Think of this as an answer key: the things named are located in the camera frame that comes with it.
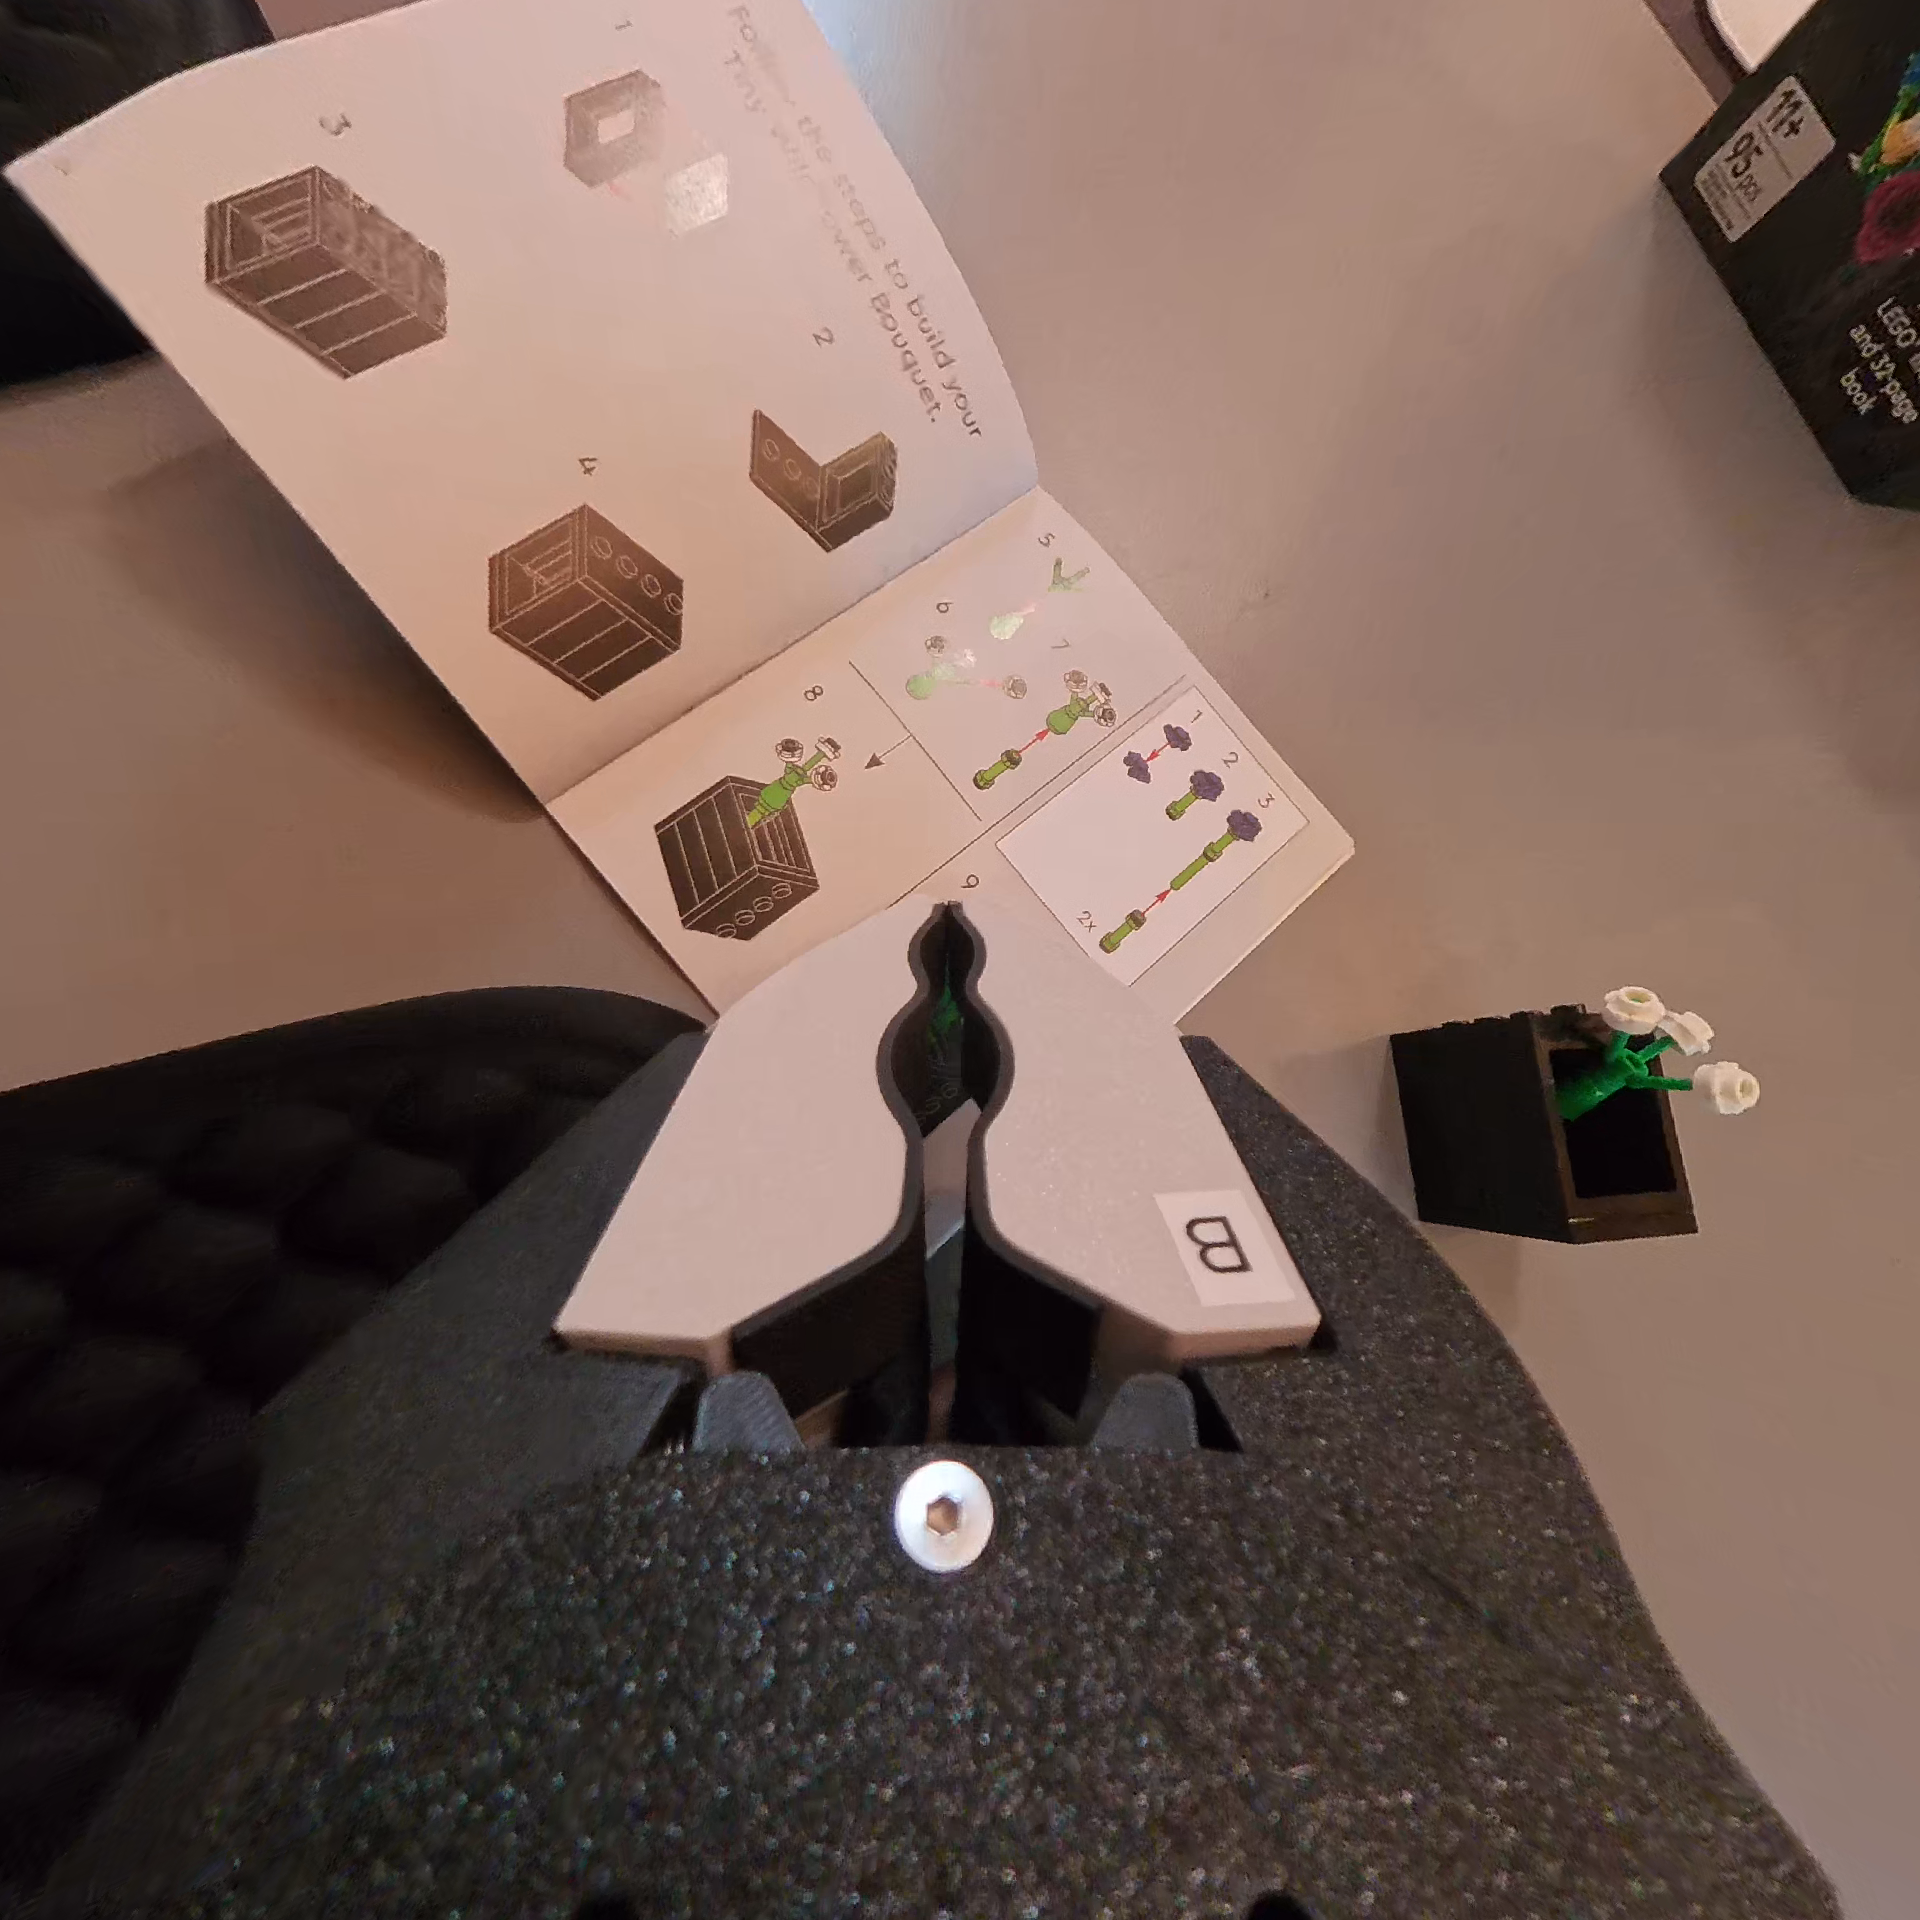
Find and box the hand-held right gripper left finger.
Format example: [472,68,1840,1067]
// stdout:
[556,900,965,1412]

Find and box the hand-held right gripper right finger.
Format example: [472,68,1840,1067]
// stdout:
[957,896,1327,1419]

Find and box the black lego crate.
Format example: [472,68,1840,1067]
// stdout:
[1390,1007,1702,1246]

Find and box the white lego flower sprig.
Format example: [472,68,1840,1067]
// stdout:
[1555,981,1760,1122]

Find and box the lego instruction booklet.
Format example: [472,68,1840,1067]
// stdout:
[0,0,1359,1017]

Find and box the black lego packaging box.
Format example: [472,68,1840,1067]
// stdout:
[1657,0,1920,514]

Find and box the dark cloth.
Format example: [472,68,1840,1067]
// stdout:
[0,0,275,396]

